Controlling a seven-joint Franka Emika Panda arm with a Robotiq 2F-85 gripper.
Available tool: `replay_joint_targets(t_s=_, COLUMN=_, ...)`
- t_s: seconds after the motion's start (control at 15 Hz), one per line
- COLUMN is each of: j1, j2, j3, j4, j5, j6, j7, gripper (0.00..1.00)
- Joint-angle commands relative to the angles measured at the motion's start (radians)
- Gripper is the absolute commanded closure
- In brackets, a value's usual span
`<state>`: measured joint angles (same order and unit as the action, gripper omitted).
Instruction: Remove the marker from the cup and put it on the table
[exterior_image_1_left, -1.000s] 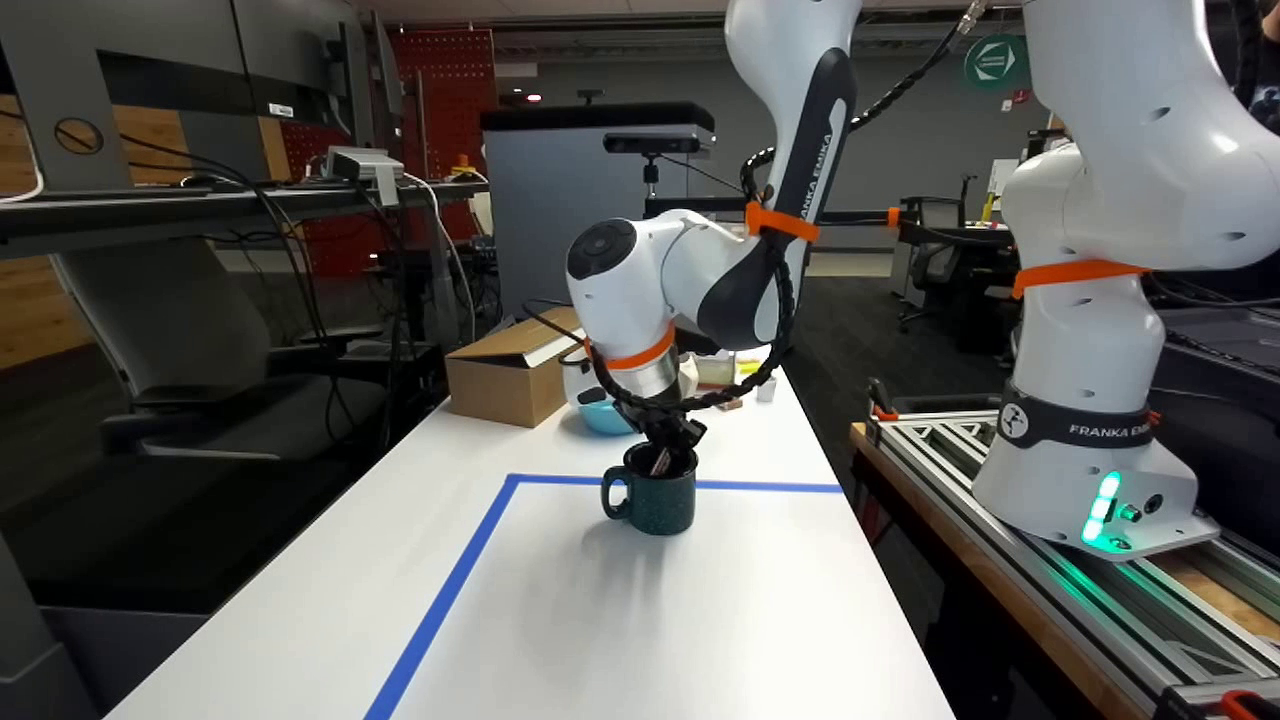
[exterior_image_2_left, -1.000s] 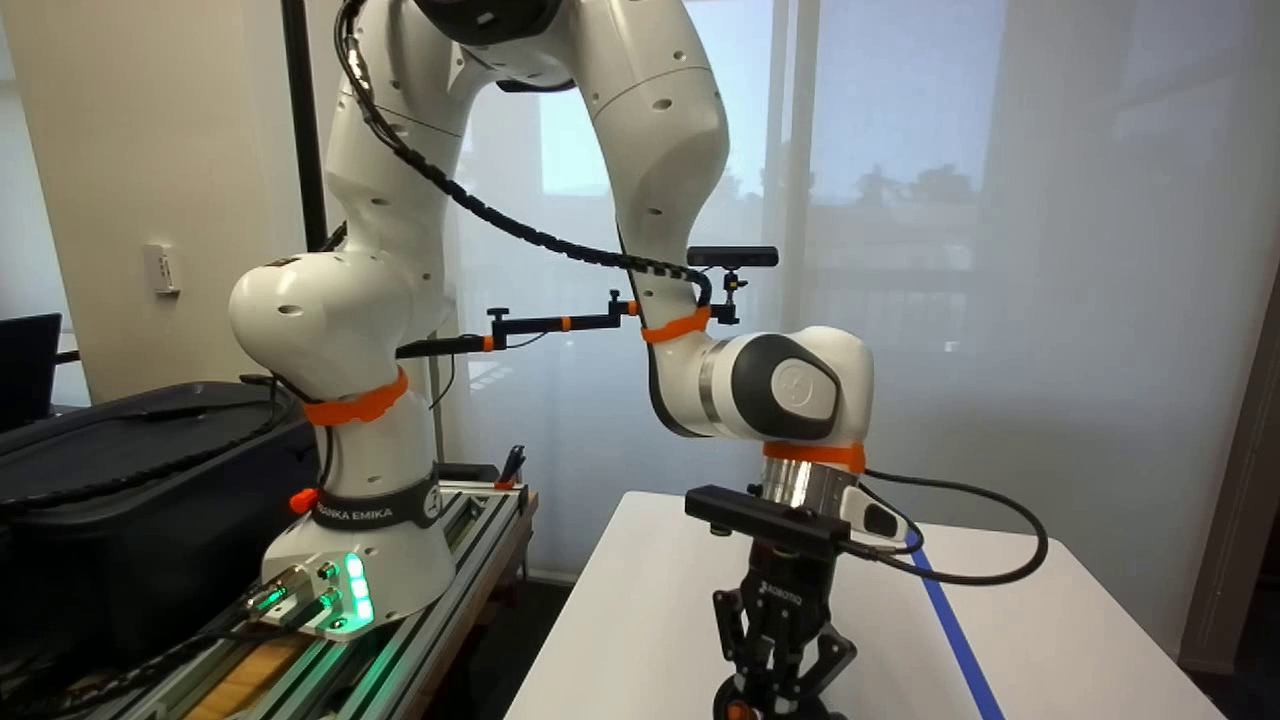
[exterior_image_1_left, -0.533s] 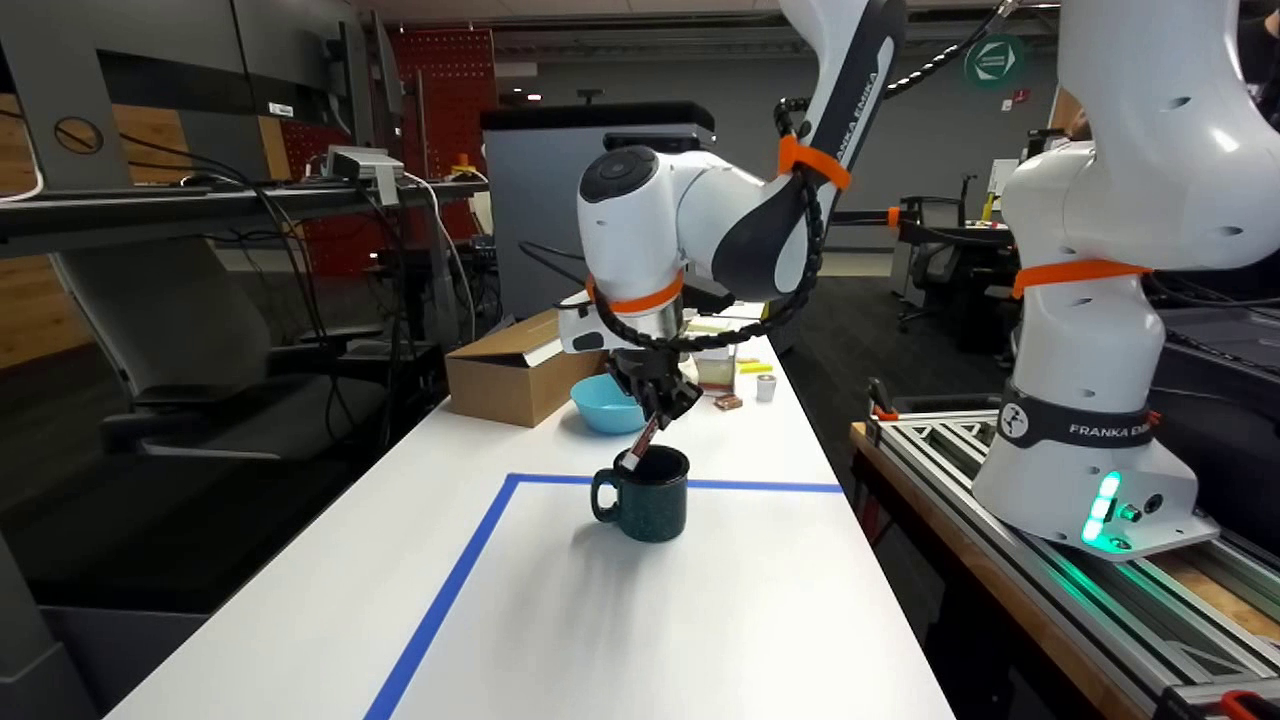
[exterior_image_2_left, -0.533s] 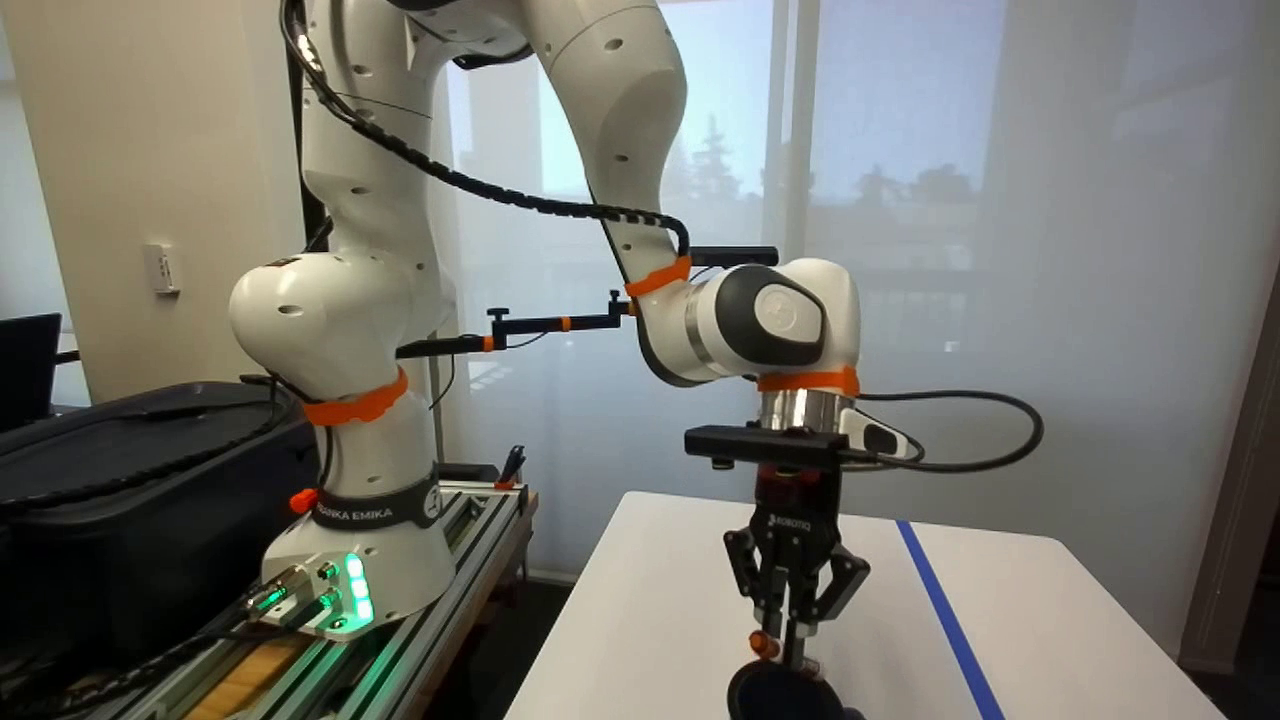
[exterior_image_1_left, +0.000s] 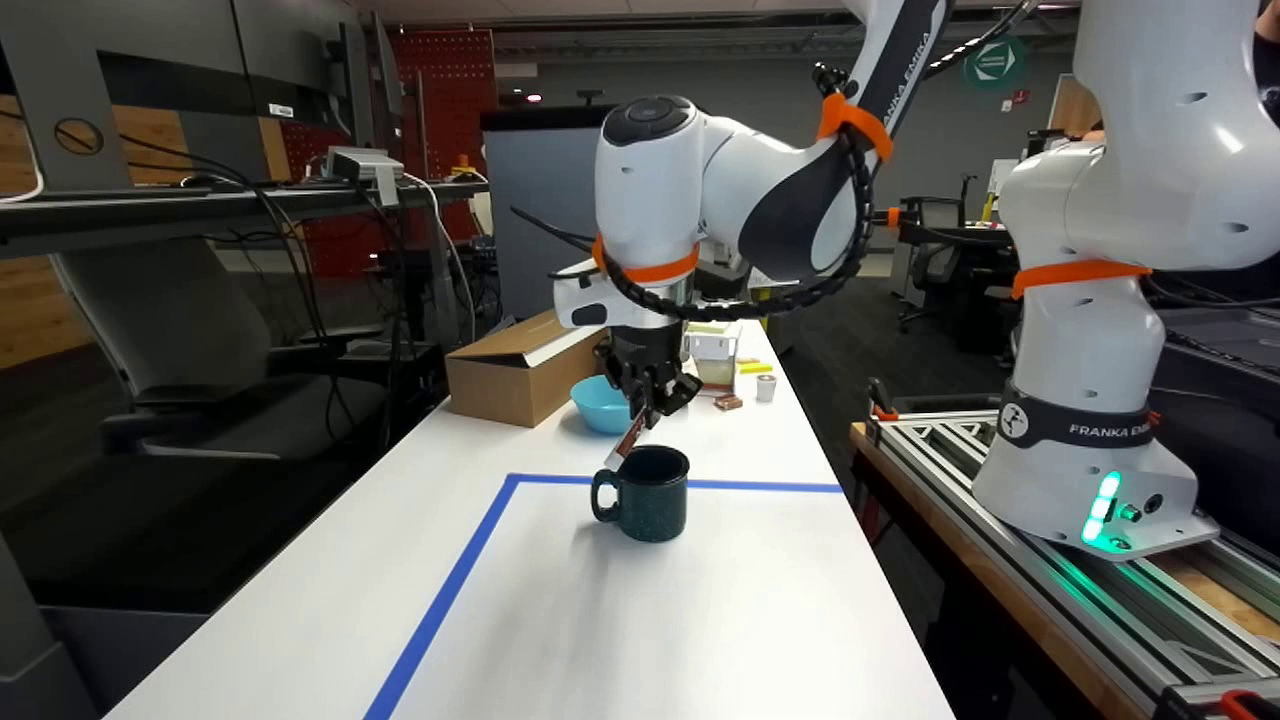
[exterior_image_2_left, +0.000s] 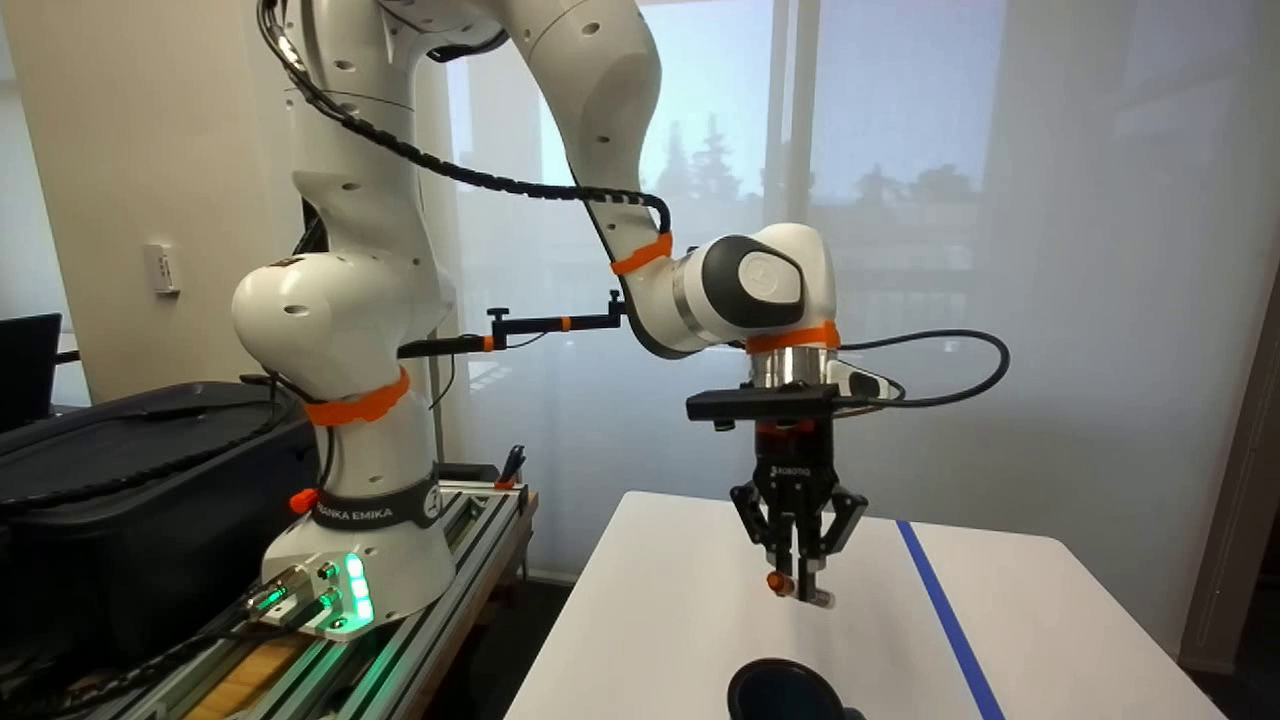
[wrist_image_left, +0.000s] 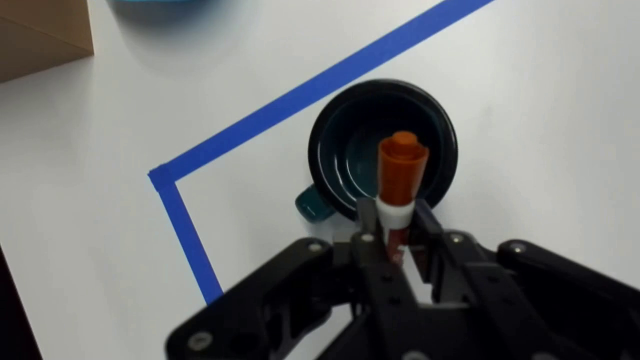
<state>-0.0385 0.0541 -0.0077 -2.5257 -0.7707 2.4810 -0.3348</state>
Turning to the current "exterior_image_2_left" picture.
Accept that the black equipment case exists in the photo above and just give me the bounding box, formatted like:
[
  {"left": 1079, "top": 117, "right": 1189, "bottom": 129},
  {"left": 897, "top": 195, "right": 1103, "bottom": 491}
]
[{"left": 0, "top": 379, "right": 323, "bottom": 673}]

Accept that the aluminium rail base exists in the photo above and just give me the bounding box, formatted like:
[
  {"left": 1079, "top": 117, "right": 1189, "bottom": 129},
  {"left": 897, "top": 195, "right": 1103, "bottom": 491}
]
[{"left": 77, "top": 476, "right": 545, "bottom": 720}]

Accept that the black monitor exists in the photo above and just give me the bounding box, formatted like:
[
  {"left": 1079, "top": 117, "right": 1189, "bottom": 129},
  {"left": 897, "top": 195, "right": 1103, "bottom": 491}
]
[{"left": 0, "top": 307, "right": 66, "bottom": 442}]

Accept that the white wall switch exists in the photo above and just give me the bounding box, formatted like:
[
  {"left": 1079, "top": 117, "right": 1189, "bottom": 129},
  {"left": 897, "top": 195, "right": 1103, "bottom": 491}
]
[{"left": 145, "top": 237, "right": 184, "bottom": 299}]

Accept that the black camera cable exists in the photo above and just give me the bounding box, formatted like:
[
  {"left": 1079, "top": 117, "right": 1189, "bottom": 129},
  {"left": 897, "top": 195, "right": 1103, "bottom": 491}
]
[{"left": 828, "top": 325, "right": 1017, "bottom": 415}]

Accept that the dark teal mug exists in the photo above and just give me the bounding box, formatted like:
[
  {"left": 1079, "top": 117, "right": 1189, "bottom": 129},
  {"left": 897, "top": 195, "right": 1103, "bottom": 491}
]
[{"left": 725, "top": 655, "right": 867, "bottom": 720}]

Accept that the black cable chain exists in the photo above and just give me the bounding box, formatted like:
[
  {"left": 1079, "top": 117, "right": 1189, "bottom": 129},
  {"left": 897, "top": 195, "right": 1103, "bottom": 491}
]
[{"left": 255, "top": 0, "right": 677, "bottom": 247}]

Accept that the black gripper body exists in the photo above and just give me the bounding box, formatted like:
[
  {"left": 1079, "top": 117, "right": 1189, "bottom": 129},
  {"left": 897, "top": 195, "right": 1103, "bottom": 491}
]
[{"left": 753, "top": 415, "right": 836, "bottom": 529}]

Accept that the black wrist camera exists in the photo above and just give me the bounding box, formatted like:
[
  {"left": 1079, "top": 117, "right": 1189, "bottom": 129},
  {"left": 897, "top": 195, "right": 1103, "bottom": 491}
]
[{"left": 685, "top": 379, "right": 892, "bottom": 433}]

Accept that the long blue tape strip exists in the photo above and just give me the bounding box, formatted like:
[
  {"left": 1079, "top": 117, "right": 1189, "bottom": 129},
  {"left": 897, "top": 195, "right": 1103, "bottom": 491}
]
[{"left": 892, "top": 518, "right": 1008, "bottom": 720}]

